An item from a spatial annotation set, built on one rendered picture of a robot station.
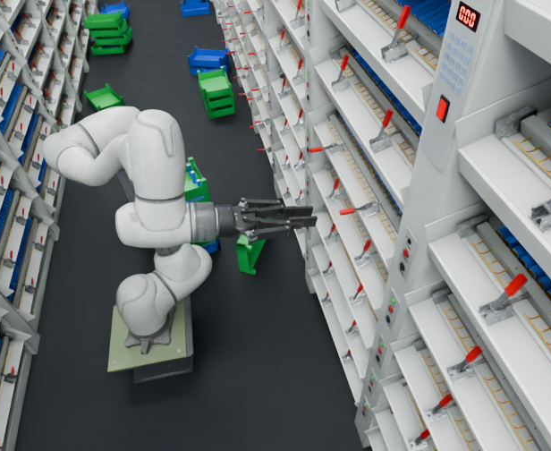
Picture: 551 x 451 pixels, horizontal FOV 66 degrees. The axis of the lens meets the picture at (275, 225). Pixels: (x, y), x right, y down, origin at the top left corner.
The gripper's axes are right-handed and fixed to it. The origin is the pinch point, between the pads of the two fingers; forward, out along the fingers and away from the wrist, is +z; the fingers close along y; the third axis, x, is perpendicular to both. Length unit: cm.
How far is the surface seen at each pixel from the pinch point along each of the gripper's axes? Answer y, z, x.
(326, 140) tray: -33.2, 17.4, -0.8
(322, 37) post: -43, 13, 26
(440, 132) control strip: 22.8, 7.9, 38.0
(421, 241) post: 25.4, 12.5, 17.2
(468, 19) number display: 22, 5, 53
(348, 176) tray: -15.1, 18.0, -0.2
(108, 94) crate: -274, -69, -116
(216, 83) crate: -232, 13, -82
